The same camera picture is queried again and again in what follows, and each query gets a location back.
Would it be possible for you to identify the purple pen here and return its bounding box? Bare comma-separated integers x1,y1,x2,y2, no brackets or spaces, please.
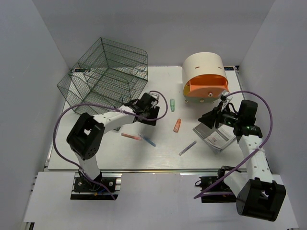
178,141,197,156

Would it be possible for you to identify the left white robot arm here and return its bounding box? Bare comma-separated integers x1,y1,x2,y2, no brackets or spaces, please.
67,92,160,191

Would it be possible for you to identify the green correction tape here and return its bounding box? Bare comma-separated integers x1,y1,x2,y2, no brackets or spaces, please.
169,98,175,112

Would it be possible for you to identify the blue pen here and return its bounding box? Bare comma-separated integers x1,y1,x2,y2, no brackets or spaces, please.
138,133,156,147

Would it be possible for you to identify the grey setup guide booklet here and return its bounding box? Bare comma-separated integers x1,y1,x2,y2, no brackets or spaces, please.
193,124,236,154

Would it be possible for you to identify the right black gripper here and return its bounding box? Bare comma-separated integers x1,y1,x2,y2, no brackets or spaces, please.
199,101,242,129

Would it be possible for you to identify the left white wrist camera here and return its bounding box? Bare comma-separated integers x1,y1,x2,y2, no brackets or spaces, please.
148,92,160,101

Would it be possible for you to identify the orange correction tape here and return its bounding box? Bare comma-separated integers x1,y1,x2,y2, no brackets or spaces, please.
173,118,182,133

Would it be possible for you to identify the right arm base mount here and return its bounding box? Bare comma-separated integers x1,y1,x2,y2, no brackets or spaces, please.
194,166,240,203

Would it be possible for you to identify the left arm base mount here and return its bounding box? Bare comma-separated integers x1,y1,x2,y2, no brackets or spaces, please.
70,172,121,201

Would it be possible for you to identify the purple cable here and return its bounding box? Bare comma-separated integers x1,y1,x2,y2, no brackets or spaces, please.
53,90,168,201
193,90,273,199

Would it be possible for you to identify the orange top drawer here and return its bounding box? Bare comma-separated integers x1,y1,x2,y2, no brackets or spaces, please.
186,74,229,98

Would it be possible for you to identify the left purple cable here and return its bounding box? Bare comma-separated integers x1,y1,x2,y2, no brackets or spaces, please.
53,90,168,201

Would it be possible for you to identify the yellow drawer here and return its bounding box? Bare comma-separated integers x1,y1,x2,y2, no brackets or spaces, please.
183,84,190,96

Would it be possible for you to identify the green wire mesh organizer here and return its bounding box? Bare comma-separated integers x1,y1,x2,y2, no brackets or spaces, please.
57,38,148,115

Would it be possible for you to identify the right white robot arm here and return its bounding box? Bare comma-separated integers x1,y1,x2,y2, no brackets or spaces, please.
199,100,286,222

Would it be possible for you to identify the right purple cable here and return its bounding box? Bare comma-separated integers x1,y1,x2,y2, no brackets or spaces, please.
193,90,273,199

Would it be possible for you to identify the pink pen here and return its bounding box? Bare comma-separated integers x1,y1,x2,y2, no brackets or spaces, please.
121,133,142,140

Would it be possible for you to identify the cream round drawer box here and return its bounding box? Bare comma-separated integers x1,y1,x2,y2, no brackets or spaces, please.
182,52,227,103

